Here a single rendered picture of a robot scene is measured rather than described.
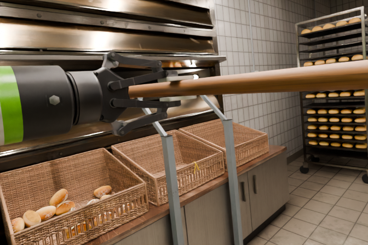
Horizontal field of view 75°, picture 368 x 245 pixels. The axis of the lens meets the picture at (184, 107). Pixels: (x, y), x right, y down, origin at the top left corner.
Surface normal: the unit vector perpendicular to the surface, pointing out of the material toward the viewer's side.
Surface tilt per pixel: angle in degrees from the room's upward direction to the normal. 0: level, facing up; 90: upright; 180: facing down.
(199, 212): 90
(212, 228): 90
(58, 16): 90
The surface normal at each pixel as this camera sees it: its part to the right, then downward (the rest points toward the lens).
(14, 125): 0.63, 0.47
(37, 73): 0.36, -0.76
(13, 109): 0.68, 0.08
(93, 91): 0.63, -0.19
